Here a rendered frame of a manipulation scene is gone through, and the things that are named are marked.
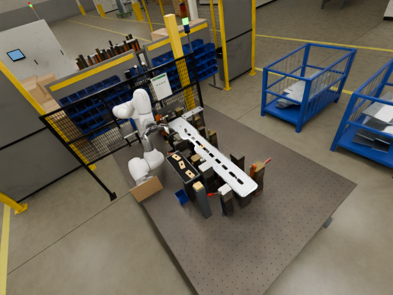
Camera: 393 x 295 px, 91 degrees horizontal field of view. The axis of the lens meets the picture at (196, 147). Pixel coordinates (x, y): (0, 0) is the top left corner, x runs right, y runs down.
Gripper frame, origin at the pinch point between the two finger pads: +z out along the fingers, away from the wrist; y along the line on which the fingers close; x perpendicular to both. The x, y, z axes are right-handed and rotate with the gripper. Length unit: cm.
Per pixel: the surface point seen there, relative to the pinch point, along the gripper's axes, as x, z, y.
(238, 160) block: -58, -13, -61
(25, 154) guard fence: -39, -230, 166
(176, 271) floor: -167, -23, 34
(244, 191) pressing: -68, 13, -46
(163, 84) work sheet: 2, -144, -48
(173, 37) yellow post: 50, -139, -77
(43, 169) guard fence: -75, -239, 164
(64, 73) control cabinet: 47, -714, 132
